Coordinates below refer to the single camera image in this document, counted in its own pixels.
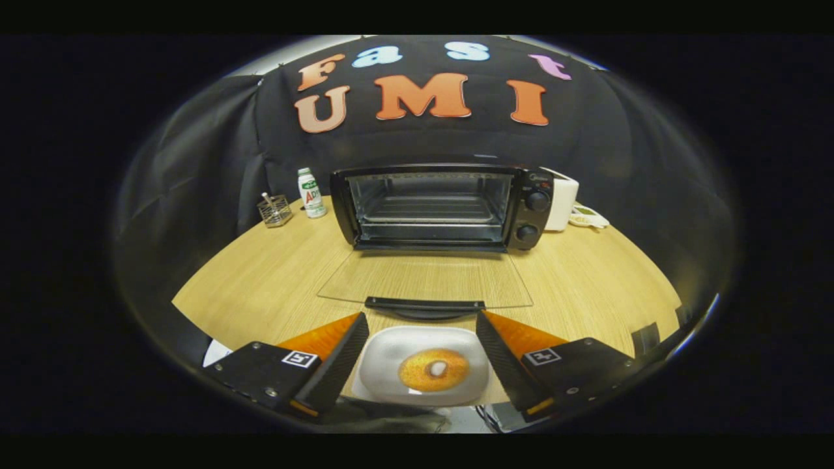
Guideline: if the white bread toaster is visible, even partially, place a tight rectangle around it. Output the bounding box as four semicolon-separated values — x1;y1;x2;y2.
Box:
541;168;580;232

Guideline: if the small wire basket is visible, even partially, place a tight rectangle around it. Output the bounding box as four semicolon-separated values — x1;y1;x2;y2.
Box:
257;192;294;228

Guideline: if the small white flat device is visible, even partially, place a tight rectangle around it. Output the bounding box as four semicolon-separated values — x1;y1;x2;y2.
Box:
569;203;611;230

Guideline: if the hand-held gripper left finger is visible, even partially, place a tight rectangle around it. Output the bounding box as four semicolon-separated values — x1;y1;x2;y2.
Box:
203;312;370;418

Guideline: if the golden bagel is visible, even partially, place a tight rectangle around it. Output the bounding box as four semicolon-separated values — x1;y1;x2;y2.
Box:
398;348;470;393

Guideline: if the black toaster oven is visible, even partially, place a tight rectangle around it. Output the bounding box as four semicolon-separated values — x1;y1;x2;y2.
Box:
317;163;555;321

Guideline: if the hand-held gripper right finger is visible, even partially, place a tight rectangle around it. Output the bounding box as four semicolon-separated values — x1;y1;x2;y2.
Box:
476;310;642;416

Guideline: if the white plate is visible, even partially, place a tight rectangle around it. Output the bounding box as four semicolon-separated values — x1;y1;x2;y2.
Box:
352;326;491;408

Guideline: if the white bottle green label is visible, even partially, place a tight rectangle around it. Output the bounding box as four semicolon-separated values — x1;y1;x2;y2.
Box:
298;167;328;219

